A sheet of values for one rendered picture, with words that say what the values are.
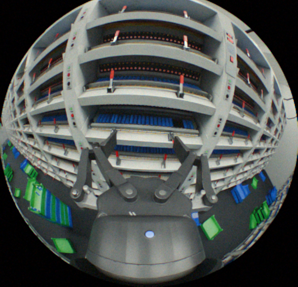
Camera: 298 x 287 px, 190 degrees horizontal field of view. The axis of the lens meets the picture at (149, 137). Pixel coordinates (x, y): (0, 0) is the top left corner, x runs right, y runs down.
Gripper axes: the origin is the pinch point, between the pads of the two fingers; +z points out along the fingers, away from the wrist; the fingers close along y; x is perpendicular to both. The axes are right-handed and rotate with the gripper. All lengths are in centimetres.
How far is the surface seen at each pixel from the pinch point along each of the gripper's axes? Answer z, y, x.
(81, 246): -35, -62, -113
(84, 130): 21.2, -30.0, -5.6
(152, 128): 24.3, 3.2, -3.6
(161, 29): 28, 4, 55
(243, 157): 28, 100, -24
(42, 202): -13, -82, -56
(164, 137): 22.9, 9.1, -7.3
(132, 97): 17.1, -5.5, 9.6
